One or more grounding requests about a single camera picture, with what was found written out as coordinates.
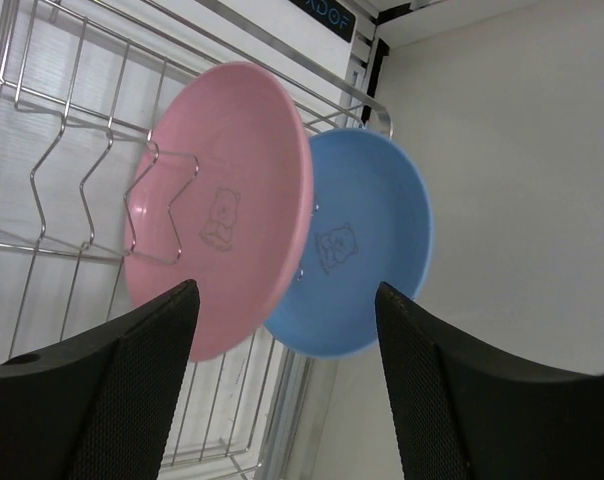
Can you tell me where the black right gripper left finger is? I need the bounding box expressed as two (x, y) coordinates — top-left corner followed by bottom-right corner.
(0, 280), (200, 479)

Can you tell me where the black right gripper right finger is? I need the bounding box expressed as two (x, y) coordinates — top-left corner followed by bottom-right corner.
(376, 283), (604, 479)

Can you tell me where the blue plastic plate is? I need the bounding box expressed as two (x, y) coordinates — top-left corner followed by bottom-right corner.
(265, 129), (434, 359)

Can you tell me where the pink plastic plate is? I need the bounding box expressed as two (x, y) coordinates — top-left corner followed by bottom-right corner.
(123, 62), (313, 362)

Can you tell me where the black XDOF label plate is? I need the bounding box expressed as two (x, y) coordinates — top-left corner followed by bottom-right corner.
(290, 0), (356, 43)

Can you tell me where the metal wire dish rack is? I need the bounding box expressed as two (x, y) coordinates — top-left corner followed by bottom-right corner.
(0, 1), (392, 479)

